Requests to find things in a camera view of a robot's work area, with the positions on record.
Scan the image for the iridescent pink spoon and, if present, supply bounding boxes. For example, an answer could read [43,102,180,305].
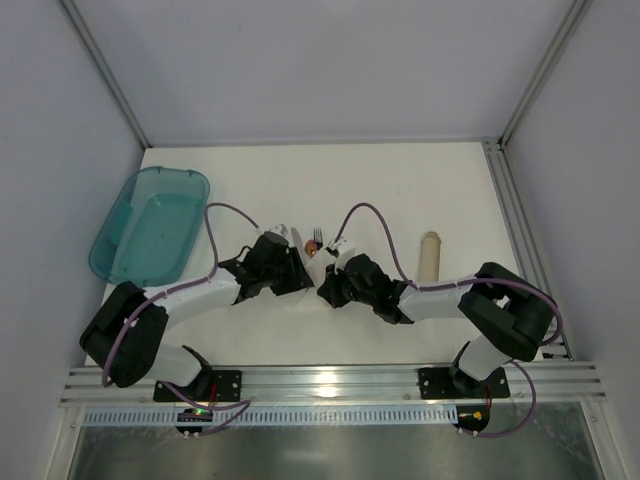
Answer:
[304,240,320,257]

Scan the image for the silver table knife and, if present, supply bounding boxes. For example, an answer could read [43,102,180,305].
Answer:
[291,227,304,251]

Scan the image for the black fork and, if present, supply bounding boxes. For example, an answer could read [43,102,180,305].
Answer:
[313,227,323,248]

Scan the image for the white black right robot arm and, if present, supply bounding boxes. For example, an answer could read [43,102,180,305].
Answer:
[317,254,560,398]

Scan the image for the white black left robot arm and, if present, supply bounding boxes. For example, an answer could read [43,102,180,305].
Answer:
[79,231,313,395]

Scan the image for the beige oval cutlery tray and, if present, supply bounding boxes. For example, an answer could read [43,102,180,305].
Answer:
[418,231,442,283]

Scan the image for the teal transparent plastic bin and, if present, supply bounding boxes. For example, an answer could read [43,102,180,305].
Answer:
[88,166,210,287]

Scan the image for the left black controller board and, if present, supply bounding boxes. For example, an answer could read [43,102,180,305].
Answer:
[176,408,213,438]

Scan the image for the black controller board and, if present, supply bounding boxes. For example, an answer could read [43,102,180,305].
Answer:
[453,404,491,435]
[176,408,213,438]

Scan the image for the right black controller board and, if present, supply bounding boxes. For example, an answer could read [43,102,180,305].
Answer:
[453,404,491,435]

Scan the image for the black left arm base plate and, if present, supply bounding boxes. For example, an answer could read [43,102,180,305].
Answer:
[153,368,242,404]

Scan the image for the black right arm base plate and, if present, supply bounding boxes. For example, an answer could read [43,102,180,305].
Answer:
[417,367,510,400]

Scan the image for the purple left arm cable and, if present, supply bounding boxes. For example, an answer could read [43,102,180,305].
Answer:
[101,201,261,438]

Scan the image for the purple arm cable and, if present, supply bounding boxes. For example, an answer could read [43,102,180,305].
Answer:
[101,201,261,438]
[332,201,566,440]

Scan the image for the white slotted cable duct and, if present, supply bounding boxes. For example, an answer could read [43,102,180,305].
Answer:
[82,404,457,427]

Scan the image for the aluminium right side rail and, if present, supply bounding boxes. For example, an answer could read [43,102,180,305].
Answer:
[482,140,576,361]

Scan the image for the aluminium rail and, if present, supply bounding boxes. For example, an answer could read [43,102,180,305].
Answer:
[58,358,608,410]
[482,140,576,361]

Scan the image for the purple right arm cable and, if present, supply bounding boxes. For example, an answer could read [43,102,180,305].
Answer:
[332,201,566,440]

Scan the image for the aluminium front rail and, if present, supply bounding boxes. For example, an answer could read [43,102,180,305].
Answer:
[58,358,608,410]

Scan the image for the aluminium left corner post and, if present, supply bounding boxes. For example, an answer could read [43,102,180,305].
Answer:
[58,0,152,150]

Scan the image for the aluminium corner post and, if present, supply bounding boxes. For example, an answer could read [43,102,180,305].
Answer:
[58,0,152,150]
[498,0,592,149]

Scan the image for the aluminium right corner post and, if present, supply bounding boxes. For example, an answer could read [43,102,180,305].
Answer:
[498,0,592,149]

